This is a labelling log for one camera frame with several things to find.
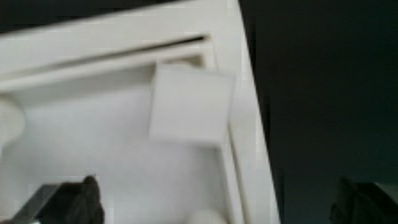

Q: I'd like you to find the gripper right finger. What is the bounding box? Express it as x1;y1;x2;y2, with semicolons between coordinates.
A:
330;178;398;224

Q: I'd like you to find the white square tabletop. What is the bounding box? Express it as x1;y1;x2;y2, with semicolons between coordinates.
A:
0;0;280;224

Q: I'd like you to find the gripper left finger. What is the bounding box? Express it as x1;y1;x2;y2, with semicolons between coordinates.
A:
24;176;104;224

